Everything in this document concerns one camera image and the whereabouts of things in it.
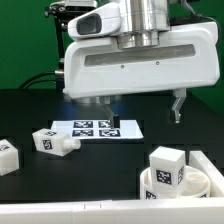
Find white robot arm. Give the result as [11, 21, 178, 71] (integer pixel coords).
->
[64, 0, 220, 122]

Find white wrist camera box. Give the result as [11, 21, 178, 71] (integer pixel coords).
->
[67, 2, 121, 40]

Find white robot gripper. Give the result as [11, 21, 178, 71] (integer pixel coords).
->
[64, 22, 220, 128]

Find black cables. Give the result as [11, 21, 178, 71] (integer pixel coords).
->
[18, 71, 64, 90]

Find white L-shaped wall fixture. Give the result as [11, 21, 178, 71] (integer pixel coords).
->
[0, 151, 224, 224]

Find white marker sheet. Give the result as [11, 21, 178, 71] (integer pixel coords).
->
[51, 120, 143, 139]

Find black camera on stand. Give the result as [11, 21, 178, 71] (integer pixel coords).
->
[45, 0, 98, 90]

